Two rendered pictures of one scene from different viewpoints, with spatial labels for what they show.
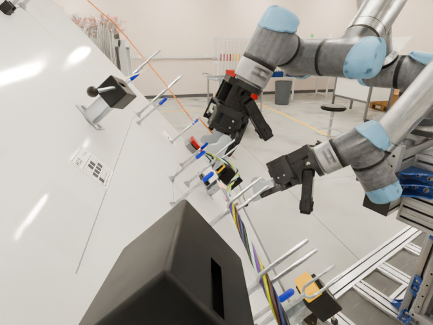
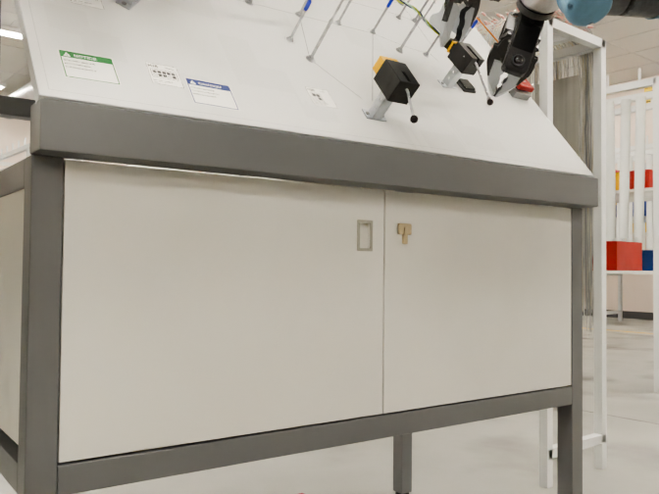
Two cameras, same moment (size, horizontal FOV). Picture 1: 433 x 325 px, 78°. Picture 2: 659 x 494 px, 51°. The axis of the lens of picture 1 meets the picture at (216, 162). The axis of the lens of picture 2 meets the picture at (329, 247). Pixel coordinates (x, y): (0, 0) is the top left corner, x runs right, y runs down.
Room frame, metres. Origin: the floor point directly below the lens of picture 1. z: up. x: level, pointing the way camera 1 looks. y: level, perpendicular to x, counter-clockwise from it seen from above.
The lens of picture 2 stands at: (-0.26, -1.20, 0.66)
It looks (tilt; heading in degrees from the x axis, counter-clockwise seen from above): 2 degrees up; 64
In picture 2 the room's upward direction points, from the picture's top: 1 degrees clockwise
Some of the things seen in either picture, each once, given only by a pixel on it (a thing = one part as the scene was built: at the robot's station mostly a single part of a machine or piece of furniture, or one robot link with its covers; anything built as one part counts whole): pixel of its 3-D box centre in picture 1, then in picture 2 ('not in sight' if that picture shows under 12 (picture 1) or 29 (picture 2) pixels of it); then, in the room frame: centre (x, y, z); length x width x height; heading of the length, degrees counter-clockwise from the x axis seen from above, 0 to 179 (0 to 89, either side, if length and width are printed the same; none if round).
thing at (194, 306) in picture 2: not in sight; (244, 305); (0.09, -0.18, 0.60); 0.55 x 0.02 x 0.39; 10
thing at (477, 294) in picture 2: not in sight; (486, 298); (0.63, -0.09, 0.60); 0.55 x 0.03 x 0.39; 10
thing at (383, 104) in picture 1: (402, 100); not in sight; (6.85, -4.68, 0.22); 1.20 x 0.80 x 0.44; 106
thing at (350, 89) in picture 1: (366, 77); not in sight; (6.33, -3.38, 0.83); 1.18 x 0.72 x 1.65; 14
